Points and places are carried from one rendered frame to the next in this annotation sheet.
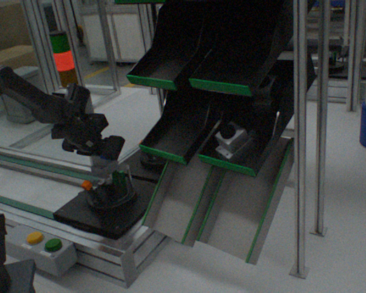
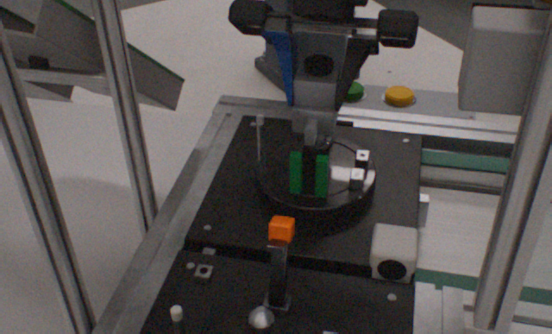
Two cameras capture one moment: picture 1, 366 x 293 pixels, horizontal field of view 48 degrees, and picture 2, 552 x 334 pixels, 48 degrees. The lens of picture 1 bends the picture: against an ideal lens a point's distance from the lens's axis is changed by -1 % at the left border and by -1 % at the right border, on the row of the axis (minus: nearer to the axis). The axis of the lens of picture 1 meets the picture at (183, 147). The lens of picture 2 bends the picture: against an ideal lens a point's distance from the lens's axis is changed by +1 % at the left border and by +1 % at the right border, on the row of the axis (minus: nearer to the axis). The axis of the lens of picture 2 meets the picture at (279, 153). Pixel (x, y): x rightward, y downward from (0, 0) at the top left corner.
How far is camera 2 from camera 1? 153 cm
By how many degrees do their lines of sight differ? 114
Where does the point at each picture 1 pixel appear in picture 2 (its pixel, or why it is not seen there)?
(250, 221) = not seen: outside the picture
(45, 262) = not seen: hidden behind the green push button
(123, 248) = (222, 105)
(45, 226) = (410, 120)
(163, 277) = (174, 173)
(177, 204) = not seen: hidden behind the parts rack
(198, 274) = (113, 185)
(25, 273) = not seen: outside the picture
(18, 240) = (429, 94)
